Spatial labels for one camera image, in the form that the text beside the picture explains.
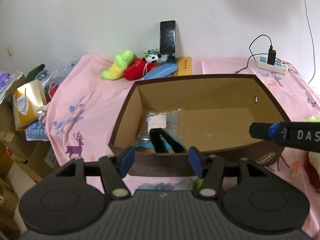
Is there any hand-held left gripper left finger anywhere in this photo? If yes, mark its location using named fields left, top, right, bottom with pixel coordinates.
left=54, top=146, right=135, bottom=199

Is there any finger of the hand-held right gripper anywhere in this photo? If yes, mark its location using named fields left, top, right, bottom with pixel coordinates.
left=249, top=121, right=320, bottom=153

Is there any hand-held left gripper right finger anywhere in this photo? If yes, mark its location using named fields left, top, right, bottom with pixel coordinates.
left=189, top=147, right=262, bottom=197

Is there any large light green plush toy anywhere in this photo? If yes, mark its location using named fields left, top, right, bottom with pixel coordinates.
left=192, top=177, right=204, bottom=193

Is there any brown cardboard box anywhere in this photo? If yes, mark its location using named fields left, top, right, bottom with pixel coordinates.
left=108, top=74, right=292, bottom=178

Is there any red and white plush toy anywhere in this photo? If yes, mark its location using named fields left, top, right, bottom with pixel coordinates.
left=303, top=152, right=320, bottom=194

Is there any teal plush toy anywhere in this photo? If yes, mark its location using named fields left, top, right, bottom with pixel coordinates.
left=137, top=182, right=173, bottom=192

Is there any clear plastic bag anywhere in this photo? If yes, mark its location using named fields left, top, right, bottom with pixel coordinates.
left=136, top=107, right=187, bottom=153

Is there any pink deer printed cloth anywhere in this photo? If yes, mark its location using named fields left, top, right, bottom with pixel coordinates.
left=46, top=54, right=320, bottom=238

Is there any white power strip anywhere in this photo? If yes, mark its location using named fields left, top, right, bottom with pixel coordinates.
left=254, top=56, right=288, bottom=75

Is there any black charger plug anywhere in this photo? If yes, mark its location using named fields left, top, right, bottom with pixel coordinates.
left=267, top=45, right=277, bottom=65

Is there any blue patterned towel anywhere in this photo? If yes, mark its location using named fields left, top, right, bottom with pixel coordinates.
left=25, top=120, right=50, bottom=142

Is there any green and yellow plush toy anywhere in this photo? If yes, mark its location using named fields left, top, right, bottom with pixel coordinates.
left=102, top=50, right=135, bottom=81

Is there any blue oval case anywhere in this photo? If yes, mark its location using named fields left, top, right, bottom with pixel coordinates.
left=144, top=62, right=178, bottom=80

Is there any yellow rectangular box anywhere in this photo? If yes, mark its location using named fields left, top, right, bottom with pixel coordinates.
left=177, top=57, right=192, bottom=76

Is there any panda plush toy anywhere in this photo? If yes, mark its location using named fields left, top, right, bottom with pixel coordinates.
left=142, top=49, right=169, bottom=63

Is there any gold paper bag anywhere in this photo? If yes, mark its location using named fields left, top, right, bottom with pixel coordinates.
left=12, top=79, right=48, bottom=130

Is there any dark green hat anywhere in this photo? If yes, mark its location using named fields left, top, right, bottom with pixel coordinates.
left=26, top=64, right=46, bottom=82

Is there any black phone on stand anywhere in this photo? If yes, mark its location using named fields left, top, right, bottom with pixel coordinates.
left=159, top=20, right=178, bottom=62

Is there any purple bag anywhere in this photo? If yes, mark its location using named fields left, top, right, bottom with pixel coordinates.
left=0, top=71, right=15, bottom=85

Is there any black strap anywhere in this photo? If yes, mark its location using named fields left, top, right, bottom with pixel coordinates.
left=149, top=128, right=186, bottom=153

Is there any black cable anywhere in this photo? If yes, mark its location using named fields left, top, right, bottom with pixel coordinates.
left=235, top=34, right=273, bottom=74

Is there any white wall cable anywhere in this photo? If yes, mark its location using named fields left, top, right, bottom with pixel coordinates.
left=301, top=0, right=317, bottom=84

